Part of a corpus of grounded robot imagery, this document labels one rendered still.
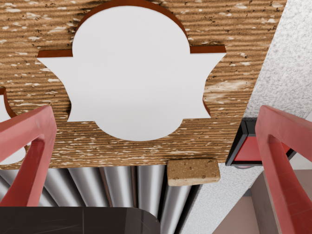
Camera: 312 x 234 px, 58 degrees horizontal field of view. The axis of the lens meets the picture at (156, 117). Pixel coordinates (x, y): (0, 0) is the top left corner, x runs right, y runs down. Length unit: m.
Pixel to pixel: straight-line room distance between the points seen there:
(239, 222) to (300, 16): 2.87
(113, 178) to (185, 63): 0.26
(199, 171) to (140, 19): 0.20
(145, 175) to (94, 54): 0.25
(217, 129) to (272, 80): 0.07
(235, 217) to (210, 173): 2.73
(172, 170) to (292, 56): 0.17
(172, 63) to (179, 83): 0.02
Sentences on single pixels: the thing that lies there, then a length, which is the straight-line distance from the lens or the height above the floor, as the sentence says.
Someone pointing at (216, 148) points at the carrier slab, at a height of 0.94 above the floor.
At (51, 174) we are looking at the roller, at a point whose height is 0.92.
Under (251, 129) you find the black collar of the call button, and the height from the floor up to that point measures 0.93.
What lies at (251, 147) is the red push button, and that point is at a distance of 0.34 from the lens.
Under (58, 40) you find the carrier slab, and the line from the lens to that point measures 0.20.
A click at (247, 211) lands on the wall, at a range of 3.10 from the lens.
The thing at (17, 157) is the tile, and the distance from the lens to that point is 0.33.
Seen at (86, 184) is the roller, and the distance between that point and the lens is 0.44.
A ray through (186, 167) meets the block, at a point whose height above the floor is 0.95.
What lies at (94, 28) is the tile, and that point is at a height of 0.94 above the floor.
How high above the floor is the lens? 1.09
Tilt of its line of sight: 36 degrees down
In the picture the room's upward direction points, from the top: 179 degrees clockwise
